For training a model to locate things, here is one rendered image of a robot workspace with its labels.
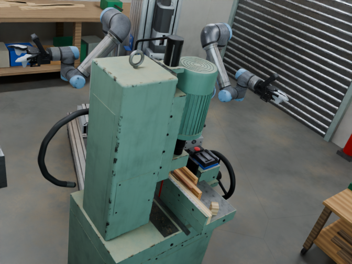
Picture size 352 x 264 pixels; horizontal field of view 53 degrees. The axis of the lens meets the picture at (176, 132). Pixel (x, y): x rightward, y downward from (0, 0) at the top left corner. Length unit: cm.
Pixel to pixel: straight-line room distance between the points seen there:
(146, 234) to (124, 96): 70
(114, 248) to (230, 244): 139
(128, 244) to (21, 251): 114
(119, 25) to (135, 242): 112
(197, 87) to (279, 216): 202
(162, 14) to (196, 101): 85
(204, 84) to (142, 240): 71
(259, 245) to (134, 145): 181
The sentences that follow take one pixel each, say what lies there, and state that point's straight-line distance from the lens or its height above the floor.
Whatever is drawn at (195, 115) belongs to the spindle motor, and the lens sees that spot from 142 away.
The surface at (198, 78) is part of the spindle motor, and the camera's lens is 133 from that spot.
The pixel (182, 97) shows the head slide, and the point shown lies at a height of 141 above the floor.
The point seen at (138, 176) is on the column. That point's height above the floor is 112.
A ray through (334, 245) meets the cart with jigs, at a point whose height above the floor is 18.
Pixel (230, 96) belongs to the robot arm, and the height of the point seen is 114.
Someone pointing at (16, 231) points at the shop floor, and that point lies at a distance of 268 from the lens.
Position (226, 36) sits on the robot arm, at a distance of 228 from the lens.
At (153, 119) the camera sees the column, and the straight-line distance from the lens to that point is 123.
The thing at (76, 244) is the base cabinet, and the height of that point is 54.
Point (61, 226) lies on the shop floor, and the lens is 267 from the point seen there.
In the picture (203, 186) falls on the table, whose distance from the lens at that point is 174.
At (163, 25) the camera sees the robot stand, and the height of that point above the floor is 142.
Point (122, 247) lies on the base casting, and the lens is 154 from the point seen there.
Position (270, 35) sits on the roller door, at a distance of 502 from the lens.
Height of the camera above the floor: 200
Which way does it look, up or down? 32 degrees down
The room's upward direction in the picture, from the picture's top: 13 degrees clockwise
